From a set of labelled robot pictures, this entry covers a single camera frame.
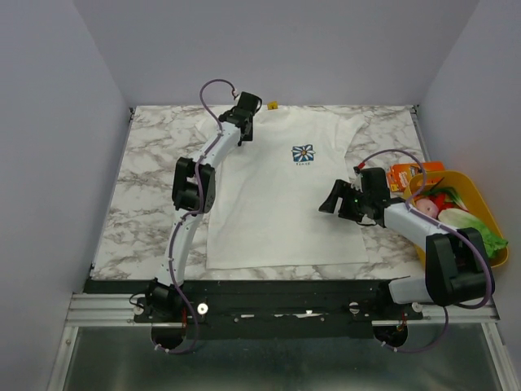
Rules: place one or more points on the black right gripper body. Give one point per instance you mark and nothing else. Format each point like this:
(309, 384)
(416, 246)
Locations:
(347, 199)

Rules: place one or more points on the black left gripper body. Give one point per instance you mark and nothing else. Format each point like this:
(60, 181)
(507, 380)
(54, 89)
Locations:
(248, 137)

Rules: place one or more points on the white t-shirt with flower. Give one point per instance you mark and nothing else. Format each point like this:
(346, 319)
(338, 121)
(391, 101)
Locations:
(269, 191)

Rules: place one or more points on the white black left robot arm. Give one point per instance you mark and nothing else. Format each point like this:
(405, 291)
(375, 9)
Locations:
(193, 195)

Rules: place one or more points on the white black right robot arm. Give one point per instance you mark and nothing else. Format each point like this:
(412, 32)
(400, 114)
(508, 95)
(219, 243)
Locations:
(456, 263)

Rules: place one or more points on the orange cardboard box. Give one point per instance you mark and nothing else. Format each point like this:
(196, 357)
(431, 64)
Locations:
(399, 176)

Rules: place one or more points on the pink round toy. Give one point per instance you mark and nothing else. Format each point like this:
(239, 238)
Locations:
(427, 207)

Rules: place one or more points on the red tomato toy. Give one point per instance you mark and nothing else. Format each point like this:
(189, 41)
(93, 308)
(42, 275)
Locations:
(439, 200)

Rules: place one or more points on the green onion toy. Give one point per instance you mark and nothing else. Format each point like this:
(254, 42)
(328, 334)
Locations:
(454, 200)

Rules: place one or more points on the white cabbage toy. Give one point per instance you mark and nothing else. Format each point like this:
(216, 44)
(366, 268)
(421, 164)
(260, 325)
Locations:
(457, 218)

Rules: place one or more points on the yellow plastic bin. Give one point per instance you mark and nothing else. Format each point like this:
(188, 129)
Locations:
(474, 202)

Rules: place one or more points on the green lettuce toy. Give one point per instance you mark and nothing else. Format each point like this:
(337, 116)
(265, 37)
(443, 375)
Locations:
(493, 243)

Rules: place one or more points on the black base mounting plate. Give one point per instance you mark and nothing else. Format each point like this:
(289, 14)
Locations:
(263, 309)

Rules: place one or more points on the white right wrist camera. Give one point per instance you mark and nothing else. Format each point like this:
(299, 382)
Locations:
(357, 185)

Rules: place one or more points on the aluminium frame rail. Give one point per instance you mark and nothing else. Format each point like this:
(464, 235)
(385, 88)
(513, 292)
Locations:
(88, 310)

